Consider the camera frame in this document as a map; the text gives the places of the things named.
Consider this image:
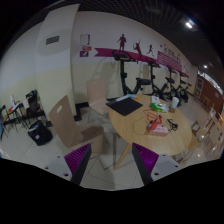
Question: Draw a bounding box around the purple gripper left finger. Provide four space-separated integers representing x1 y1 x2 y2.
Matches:
64 144 92 185

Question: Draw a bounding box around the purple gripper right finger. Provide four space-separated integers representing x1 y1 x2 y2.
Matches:
132 143 159 185

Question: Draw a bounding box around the round wooden table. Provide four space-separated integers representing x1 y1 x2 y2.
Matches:
108 94 193 171

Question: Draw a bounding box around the near wooden chair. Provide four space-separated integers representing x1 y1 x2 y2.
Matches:
49 96 104 153

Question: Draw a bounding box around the wooden chair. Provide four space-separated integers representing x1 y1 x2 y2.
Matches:
49 96 104 153
86 78 109 115
182 121 209 163

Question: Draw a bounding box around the black bag on floor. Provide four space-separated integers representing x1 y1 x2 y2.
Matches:
28 120 53 146

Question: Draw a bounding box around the green white tissue pack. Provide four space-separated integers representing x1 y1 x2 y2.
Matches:
150 103 169 113

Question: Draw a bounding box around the black mat on table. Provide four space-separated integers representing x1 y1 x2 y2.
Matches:
107 97 142 116

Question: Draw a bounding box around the wooden chair at right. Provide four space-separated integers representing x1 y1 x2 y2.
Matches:
182 121 209 163

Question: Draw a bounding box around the white paper on table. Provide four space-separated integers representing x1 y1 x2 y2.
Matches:
152 96 160 103

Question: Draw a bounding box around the far wooden chair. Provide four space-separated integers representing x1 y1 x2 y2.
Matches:
86 78 109 115

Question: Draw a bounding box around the blue white item on table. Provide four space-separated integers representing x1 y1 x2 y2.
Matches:
115 94 139 102

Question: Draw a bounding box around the white paper cup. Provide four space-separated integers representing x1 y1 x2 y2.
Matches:
170 97 179 109

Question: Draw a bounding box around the black exercise bike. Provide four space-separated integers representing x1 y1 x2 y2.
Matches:
111 49 152 97
177 71 191 103
145 57 169 100
165 65 180 100

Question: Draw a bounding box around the black cable bundle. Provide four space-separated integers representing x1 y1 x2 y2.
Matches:
166 118 179 132

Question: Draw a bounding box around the red charger with cable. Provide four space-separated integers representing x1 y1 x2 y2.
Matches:
144 109 162 130

